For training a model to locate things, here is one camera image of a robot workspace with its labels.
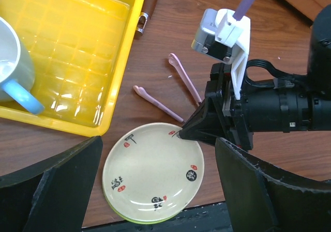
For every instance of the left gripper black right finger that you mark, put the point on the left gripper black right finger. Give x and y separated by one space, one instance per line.
263 197

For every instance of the pink metal tongs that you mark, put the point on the pink metal tongs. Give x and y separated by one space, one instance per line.
173 92

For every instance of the cream cup with blue handle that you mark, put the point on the cream cup with blue handle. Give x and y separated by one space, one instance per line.
17 71

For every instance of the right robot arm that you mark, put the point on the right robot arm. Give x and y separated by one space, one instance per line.
319 51

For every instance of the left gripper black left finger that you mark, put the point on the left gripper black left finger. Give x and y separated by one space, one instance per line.
53 194

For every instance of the small cream floral plate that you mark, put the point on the small cream floral plate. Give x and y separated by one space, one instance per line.
153 159

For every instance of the small lime green plate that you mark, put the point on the small lime green plate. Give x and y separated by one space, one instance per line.
146 209

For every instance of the yellow plastic tray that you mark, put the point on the yellow plastic tray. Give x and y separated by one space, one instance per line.
80 50

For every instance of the metal spatula with wooden handle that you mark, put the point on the metal spatula with wooden handle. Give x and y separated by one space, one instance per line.
145 15

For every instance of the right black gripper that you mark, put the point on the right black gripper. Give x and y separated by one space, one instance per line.
285 103

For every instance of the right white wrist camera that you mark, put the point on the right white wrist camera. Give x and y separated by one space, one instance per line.
222 37

